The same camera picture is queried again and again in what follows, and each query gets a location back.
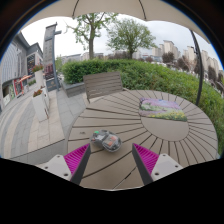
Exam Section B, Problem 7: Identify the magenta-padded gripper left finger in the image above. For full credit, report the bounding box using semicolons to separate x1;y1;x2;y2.
36;143;92;186

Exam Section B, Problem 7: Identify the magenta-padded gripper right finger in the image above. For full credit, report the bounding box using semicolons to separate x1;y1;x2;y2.
131;142;185;186

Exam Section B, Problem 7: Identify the transparent grey computer mouse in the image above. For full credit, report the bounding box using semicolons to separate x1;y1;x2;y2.
90;129;123;153

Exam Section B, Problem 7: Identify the white planter with orange flowers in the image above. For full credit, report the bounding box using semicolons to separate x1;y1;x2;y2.
31;88;51;123

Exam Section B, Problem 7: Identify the green hedge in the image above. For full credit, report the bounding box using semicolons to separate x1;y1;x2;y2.
61;58;224;156

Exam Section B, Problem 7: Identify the white planter with red flowers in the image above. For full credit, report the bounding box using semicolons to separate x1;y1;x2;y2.
31;64;46;91

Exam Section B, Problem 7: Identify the brown slatted chair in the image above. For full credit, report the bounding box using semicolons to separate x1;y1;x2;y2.
82;70;130;104

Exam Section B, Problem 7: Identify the black curved parasol pole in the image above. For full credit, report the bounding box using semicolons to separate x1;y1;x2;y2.
188;29;205;107

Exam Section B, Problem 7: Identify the tall grey sign pillar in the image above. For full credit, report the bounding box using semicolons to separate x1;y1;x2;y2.
42;22;63;92

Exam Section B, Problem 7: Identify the tall thin-crowned tree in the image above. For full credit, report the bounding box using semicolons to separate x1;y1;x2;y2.
65;12;119;61

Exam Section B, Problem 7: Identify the round-crowned tree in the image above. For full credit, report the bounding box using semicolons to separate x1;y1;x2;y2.
106;18;157;60

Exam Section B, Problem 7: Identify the beige parasol canopy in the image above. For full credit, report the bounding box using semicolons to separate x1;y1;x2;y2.
19;0;212;44

